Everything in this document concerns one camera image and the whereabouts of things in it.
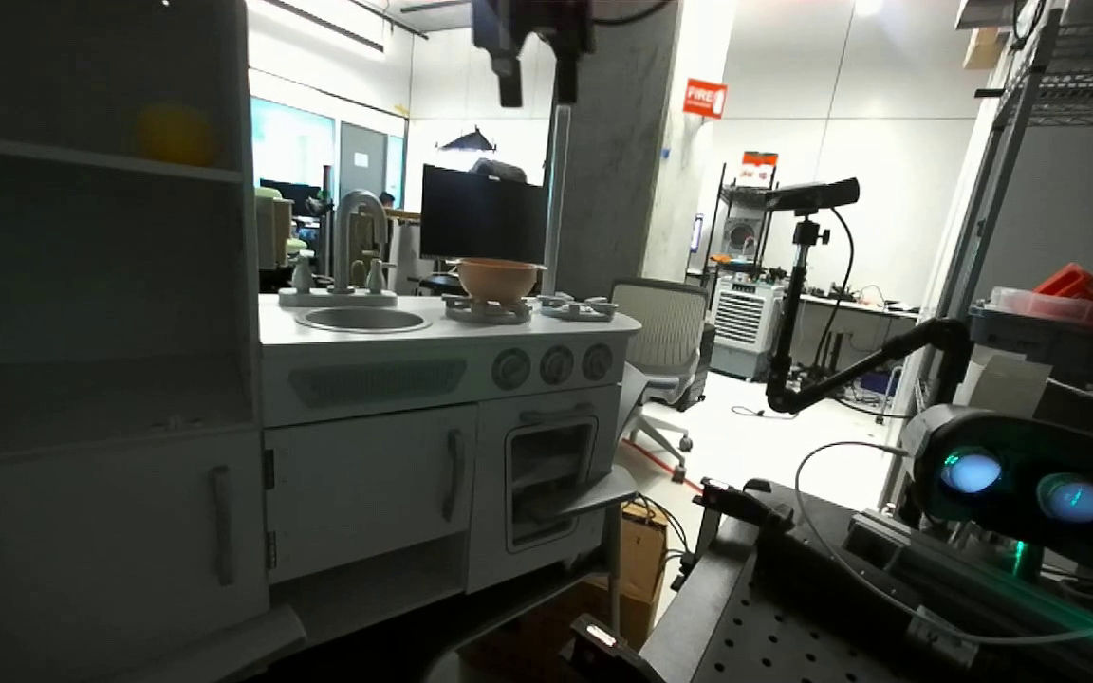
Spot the grey round stove knob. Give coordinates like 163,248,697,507
491,346,535,394
535,343,576,389
576,343,619,382

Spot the metal wire shelf rack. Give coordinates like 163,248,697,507
924,0,1093,410

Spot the white thin cable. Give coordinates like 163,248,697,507
791,435,1093,653

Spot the white wide cabinet door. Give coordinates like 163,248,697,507
0,426,273,683

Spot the grey toy faucet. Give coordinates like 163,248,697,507
276,186,400,307

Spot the white small cupboard door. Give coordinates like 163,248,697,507
263,403,482,587

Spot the orange round plushie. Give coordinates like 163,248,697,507
133,101,220,169

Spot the peach plastic toy pot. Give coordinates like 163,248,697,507
448,254,552,307

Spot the white toy oven door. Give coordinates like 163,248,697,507
553,460,640,522

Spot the flat brown cardboard sheet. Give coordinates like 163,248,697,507
452,572,619,683

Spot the black camera on stand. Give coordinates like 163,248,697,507
758,176,865,216

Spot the red wall sign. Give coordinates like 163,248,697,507
681,74,734,126

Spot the white lab cart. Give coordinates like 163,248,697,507
705,164,803,382

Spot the grey office chair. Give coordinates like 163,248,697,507
605,276,717,480

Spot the white toy kitchen unit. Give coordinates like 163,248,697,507
0,0,645,683

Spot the grey toy sink basin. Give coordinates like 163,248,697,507
291,301,438,338

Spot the black perforated breadboard table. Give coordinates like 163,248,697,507
636,474,1093,683

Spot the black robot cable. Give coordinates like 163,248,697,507
584,0,681,30

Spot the black stereo camera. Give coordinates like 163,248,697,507
903,403,1093,568

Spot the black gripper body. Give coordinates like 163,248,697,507
468,0,597,59

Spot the brown cardboard box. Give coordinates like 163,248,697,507
612,492,677,615

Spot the red plastic object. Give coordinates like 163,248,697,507
1032,259,1093,307

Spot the black cable connector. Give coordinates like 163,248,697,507
693,474,803,534

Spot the grey toy stove burner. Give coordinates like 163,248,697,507
535,287,621,327
440,291,539,331

